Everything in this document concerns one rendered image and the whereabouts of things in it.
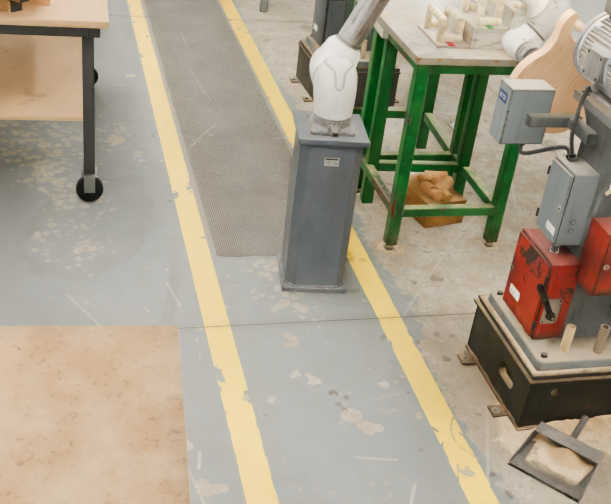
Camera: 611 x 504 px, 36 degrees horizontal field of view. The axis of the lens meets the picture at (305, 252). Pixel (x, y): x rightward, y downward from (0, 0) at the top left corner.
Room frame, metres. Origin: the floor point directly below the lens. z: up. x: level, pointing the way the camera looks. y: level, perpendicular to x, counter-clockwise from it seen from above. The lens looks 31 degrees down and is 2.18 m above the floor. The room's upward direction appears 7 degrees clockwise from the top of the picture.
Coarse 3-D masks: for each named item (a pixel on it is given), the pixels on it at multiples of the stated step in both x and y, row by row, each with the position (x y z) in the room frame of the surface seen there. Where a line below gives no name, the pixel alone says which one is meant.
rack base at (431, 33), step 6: (420, 24) 4.10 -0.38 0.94; (426, 30) 4.02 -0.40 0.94; (432, 30) 4.03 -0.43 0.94; (450, 30) 4.06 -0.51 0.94; (426, 36) 3.97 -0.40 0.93; (432, 36) 3.95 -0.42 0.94; (432, 42) 3.89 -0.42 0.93; (438, 42) 3.88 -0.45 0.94; (444, 42) 3.89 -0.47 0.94; (462, 42) 3.92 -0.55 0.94; (456, 48) 3.86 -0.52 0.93; (462, 48) 3.87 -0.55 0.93; (468, 48) 3.87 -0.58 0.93
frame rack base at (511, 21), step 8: (488, 0) 4.17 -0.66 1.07; (504, 0) 4.06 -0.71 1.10; (512, 0) 4.08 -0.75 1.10; (488, 8) 4.15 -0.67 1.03; (504, 8) 4.00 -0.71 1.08; (512, 8) 3.95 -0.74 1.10; (520, 8) 3.97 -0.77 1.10; (504, 16) 3.99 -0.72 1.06; (512, 16) 3.92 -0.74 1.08; (520, 16) 3.93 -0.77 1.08; (504, 24) 3.97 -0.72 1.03; (512, 24) 3.92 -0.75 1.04; (520, 24) 3.93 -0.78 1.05
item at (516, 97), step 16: (512, 80) 3.02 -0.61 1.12; (528, 80) 3.04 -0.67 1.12; (544, 80) 3.06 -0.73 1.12; (512, 96) 2.93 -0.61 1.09; (528, 96) 2.95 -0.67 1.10; (544, 96) 2.97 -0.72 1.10; (496, 112) 3.00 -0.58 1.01; (512, 112) 2.94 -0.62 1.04; (528, 112) 2.95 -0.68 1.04; (544, 112) 2.97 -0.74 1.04; (496, 128) 2.98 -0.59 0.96; (512, 128) 2.94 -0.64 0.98; (528, 128) 2.96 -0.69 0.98; (544, 128) 2.98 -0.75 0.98
